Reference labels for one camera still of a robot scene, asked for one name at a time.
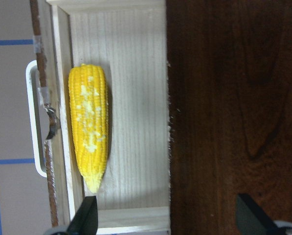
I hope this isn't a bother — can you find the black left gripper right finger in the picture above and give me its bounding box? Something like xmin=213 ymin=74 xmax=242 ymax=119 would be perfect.
xmin=235 ymin=193 xmax=279 ymax=235

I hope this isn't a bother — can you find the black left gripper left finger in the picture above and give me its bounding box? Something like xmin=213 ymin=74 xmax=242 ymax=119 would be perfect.
xmin=66 ymin=196 xmax=98 ymax=235

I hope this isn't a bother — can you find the yellow corn cob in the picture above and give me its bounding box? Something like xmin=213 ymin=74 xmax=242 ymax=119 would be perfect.
xmin=68 ymin=64 xmax=109 ymax=193

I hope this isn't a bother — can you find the wooden drawer with white handle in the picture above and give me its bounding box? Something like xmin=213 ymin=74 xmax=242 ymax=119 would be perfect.
xmin=26 ymin=0 xmax=170 ymax=235

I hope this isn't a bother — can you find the dark wooden cabinet box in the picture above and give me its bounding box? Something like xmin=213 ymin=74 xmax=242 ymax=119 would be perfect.
xmin=166 ymin=0 xmax=292 ymax=235

